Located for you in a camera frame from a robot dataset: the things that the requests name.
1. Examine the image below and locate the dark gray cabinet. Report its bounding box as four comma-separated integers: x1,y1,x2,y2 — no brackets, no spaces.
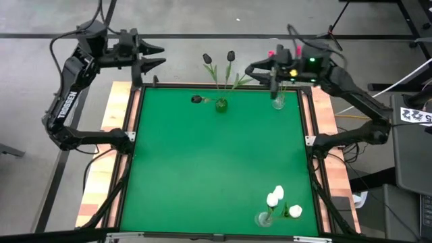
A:
349,184,423,243

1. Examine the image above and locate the black keyboard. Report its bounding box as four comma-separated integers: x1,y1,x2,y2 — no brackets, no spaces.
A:
419,194,432,239

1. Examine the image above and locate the clear glass vase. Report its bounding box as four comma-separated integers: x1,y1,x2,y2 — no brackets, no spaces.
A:
271,92,287,111
253,211,273,228

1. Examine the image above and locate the white numbered paper label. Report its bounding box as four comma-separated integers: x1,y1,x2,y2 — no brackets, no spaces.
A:
400,107,432,128

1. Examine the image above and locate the white cable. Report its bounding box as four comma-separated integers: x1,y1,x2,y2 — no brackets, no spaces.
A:
333,57,432,115

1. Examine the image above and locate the black desk frame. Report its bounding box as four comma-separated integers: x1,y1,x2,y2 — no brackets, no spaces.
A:
367,0,432,92

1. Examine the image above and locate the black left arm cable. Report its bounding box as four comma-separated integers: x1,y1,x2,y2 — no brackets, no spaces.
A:
49,0,117,80

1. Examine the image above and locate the black aluminium table frame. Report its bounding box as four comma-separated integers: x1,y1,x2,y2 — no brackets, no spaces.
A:
76,80,362,243

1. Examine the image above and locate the dark gray desk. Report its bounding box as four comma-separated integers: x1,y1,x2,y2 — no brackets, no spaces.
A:
389,94,432,196

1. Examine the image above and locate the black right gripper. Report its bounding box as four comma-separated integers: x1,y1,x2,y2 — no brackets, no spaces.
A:
245,45,335,101

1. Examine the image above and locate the gray furniture foot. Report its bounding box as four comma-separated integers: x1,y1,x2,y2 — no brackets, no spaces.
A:
0,143,26,159

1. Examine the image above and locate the black floor cable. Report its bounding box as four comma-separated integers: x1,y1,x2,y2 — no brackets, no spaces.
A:
82,148,117,195

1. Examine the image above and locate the black tripod stand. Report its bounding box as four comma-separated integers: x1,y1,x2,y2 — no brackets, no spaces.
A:
306,0,352,52

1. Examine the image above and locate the green table mat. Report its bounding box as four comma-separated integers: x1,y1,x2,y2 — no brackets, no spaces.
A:
119,88,320,237

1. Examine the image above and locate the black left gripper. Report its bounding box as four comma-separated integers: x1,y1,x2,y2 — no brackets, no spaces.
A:
107,29,166,88

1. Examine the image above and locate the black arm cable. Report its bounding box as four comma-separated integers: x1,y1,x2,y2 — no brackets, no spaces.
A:
286,23,348,61
49,0,117,80

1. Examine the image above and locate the black cable bundle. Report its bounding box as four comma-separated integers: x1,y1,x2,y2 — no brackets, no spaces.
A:
337,141,411,163

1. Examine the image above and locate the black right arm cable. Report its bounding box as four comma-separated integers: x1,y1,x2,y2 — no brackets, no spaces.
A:
286,23,348,61

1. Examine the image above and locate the green glass vase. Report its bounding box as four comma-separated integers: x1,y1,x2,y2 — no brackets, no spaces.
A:
215,97,229,114

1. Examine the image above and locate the white plastic piece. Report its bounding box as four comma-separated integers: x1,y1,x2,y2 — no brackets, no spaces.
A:
352,190,369,209

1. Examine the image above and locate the green leaf stem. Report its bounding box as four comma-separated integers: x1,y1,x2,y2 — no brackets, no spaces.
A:
190,94,219,105

